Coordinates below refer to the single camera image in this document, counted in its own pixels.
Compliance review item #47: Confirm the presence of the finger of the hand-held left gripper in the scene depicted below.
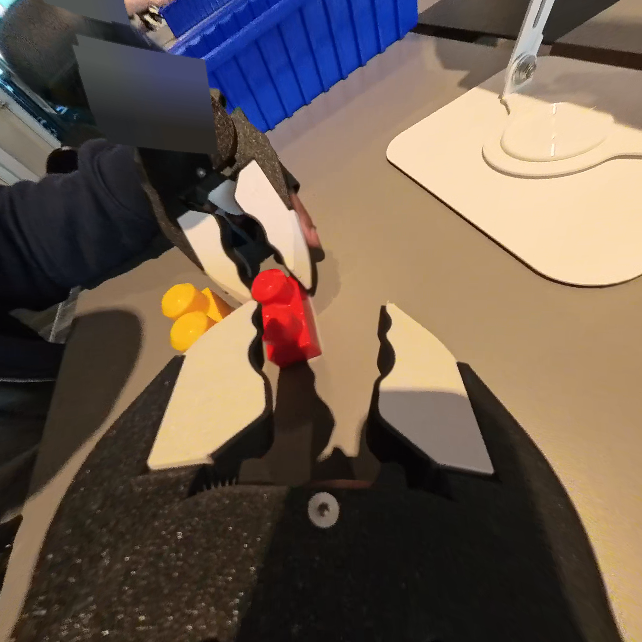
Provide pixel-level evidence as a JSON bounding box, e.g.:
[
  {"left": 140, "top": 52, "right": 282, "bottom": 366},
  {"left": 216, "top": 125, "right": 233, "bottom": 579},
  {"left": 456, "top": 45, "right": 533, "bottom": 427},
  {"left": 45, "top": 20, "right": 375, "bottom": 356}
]
[
  {"left": 234, "top": 159, "right": 317, "bottom": 295},
  {"left": 177, "top": 182, "right": 261, "bottom": 303}
]

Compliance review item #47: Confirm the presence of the person's left forearm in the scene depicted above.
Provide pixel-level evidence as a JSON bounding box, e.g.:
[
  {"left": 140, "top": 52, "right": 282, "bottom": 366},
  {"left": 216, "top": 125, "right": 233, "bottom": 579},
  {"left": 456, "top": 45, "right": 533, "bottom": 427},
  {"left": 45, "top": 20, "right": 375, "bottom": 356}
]
[{"left": 0, "top": 138, "right": 176, "bottom": 304}]

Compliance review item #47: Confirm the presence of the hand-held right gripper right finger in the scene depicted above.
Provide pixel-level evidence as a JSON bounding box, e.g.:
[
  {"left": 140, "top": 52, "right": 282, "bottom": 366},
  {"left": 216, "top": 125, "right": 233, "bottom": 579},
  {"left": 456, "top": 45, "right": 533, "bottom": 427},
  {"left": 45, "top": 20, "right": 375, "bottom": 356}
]
[{"left": 365, "top": 301, "right": 496, "bottom": 491}]

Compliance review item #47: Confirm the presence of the red two-stud mega block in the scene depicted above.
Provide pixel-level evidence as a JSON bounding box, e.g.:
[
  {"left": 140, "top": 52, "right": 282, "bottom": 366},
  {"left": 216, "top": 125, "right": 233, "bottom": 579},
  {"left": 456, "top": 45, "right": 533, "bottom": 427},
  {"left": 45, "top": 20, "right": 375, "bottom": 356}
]
[{"left": 251, "top": 268, "right": 323, "bottom": 369}]

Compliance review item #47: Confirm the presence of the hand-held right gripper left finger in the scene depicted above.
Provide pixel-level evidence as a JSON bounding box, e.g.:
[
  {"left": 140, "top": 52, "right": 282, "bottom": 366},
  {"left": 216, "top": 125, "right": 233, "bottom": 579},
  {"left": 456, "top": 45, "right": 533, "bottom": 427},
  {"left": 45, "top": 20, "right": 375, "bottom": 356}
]
[{"left": 148, "top": 301, "right": 277, "bottom": 472}]

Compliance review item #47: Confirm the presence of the person's left hand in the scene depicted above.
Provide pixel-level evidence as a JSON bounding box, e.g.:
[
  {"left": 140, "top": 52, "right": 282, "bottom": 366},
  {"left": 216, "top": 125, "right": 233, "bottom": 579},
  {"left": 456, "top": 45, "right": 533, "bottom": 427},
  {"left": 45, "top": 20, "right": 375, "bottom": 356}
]
[{"left": 291, "top": 193, "right": 325, "bottom": 262}]

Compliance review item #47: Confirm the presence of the blue storage bin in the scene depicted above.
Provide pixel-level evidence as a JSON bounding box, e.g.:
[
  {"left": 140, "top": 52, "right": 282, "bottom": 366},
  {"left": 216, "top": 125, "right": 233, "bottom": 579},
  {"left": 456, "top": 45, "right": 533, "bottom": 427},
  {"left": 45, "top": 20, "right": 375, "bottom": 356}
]
[{"left": 168, "top": 0, "right": 418, "bottom": 133}]

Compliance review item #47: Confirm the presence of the yellow one-stud mega block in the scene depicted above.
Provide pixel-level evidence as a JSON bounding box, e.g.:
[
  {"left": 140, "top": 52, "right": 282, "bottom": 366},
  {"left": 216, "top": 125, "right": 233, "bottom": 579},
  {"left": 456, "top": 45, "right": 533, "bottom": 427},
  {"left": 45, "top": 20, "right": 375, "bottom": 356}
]
[{"left": 162, "top": 283, "right": 236, "bottom": 322}]

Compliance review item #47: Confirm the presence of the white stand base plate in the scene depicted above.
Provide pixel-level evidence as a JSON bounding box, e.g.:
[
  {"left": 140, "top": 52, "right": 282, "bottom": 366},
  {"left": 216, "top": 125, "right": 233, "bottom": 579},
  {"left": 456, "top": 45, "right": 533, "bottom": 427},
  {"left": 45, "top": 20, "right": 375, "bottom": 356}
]
[{"left": 386, "top": 55, "right": 642, "bottom": 288}]

